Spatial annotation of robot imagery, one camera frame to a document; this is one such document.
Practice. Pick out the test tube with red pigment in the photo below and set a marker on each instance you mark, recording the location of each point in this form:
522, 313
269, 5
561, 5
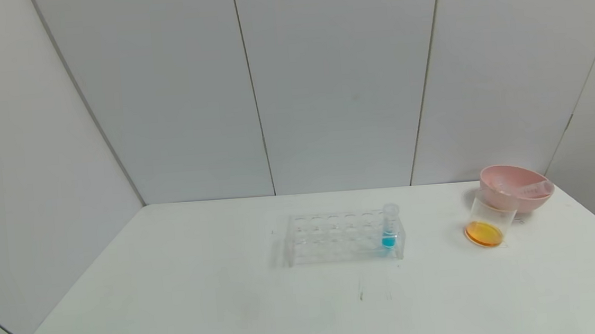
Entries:
503, 188

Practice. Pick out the test tube with yellow pigment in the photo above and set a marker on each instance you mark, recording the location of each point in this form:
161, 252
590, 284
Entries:
535, 189

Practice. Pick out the clear plastic test tube rack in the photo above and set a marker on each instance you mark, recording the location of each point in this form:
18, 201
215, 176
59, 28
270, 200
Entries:
329, 239

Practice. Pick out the test tube with blue pigment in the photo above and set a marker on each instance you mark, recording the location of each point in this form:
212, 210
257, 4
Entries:
388, 241

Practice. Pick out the clear plastic cup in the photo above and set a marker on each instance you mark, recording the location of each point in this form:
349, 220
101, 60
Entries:
486, 232

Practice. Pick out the pink bowl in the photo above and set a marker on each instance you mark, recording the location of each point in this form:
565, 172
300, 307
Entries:
534, 204

